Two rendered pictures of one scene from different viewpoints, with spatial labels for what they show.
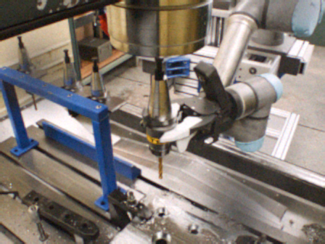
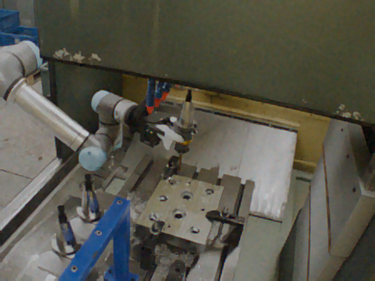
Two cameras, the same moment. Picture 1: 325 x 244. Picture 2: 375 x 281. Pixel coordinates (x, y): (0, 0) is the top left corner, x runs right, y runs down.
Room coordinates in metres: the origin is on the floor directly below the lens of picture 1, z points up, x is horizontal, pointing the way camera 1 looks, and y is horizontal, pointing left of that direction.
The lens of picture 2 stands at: (0.80, 0.77, 1.81)
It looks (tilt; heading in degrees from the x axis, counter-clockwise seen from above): 30 degrees down; 257
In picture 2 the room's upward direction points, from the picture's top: 2 degrees clockwise
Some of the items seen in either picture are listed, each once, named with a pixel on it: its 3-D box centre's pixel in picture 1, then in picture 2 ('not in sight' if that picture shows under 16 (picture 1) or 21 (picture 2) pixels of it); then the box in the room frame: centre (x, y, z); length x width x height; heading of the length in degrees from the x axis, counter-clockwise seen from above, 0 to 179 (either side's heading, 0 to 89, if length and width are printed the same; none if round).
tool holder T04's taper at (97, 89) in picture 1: (96, 82); (89, 199); (0.78, 0.18, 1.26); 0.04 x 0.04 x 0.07
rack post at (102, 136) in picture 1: (106, 162); (121, 247); (0.70, 0.16, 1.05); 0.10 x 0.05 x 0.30; 146
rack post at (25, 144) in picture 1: (14, 115); not in sight; (0.95, 0.52, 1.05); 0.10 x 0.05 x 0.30; 146
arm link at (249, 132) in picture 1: (244, 125); (109, 135); (0.68, -0.21, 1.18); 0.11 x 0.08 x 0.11; 61
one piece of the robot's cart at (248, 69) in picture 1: (263, 58); not in sight; (1.39, -0.46, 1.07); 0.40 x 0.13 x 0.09; 151
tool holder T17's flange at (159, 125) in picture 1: (159, 117); (184, 126); (0.50, 0.01, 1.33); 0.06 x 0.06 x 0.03
